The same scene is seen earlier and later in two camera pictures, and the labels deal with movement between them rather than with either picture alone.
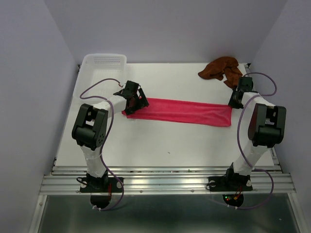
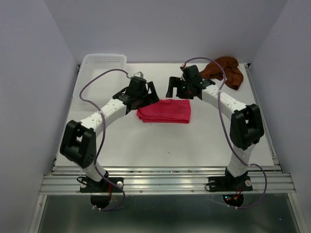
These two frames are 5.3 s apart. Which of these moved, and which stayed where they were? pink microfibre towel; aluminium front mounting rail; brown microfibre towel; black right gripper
Moved: black right gripper; pink microfibre towel
Stayed: aluminium front mounting rail; brown microfibre towel
